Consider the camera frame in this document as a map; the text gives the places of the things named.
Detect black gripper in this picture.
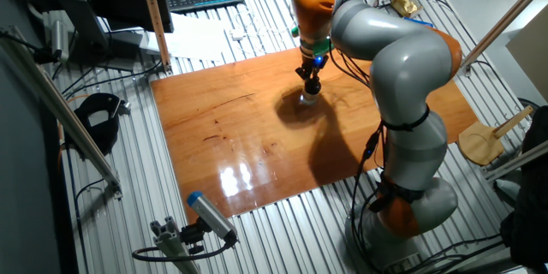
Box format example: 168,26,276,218
295,53,330,86

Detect small clear glass jar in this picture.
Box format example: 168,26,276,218
299,92,321,107

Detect large wooden board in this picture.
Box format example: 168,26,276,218
149,46,480,223

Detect gold foil packet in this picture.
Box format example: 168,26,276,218
390,0,423,18

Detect white paper sheets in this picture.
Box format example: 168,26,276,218
145,11,235,62

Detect wooden paddle board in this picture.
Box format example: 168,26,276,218
457,104,535,167

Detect black curved clamp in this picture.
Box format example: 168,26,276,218
73,92,132,158

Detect beige cardboard panel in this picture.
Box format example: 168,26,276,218
504,3,548,104

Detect aluminium profile bar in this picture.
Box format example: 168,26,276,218
483,139,548,183

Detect grey monitor stand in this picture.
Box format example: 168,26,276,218
55,0,145,73

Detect silver metal cylinder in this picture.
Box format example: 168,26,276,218
50,19,70,63

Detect green printed wrist mount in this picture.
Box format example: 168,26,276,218
290,25,336,56

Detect white charger with cable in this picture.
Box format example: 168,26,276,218
230,8,299,57

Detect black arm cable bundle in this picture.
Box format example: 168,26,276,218
327,0,429,274

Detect grey camera with blue cap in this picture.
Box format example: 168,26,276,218
186,191,239,243

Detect tan diagonal frame post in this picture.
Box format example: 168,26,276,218
461,0,548,69

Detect black camera cable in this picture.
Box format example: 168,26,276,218
131,235,239,263

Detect aluminium profile camera mount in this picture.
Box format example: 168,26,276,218
149,216,202,274

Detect long aluminium frame beam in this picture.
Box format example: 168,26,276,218
0,25,124,200

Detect black plug with cable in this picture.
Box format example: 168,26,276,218
0,29,61,65

